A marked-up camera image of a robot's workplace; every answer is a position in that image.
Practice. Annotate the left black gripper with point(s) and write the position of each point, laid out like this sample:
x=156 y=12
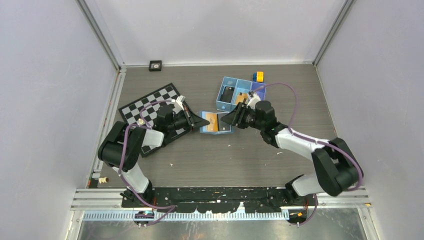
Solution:
x=193 y=121

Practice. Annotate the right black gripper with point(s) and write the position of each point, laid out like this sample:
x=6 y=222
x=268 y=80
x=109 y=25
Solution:
x=237 y=116

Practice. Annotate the light blue card holder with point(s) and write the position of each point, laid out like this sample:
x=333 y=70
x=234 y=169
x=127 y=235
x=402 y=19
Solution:
x=224 y=128

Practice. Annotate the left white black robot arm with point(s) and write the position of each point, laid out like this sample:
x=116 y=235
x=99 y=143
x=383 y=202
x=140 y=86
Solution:
x=122 y=146

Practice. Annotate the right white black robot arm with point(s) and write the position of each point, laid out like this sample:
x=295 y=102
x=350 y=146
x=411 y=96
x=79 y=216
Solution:
x=335 y=167

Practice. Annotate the black card in tray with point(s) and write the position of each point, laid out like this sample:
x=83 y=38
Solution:
x=227 y=94

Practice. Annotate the blue three-compartment organizer tray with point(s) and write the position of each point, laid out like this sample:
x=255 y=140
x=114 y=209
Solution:
x=240 y=85

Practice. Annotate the blue yellow toy block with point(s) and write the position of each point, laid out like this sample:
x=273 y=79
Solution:
x=258 y=77

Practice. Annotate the black white chessboard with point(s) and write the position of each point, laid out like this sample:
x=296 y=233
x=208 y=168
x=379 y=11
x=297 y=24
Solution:
x=148 y=104

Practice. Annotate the small black square device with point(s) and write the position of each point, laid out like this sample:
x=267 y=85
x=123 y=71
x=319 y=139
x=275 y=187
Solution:
x=155 y=66

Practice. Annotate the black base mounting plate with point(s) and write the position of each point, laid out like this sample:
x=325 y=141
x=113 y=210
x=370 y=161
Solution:
x=217 y=200

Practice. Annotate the cream chess piece on floor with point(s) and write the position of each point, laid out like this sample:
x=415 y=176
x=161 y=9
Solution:
x=103 y=180

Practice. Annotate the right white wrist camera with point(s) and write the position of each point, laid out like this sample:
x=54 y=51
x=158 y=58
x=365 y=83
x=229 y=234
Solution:
x=254 y=98

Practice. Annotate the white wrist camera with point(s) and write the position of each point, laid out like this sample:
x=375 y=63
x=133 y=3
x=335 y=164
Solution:
x=254 y=98
x=180 y=102

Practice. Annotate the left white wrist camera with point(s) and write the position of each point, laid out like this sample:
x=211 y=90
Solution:
x=180 y=102

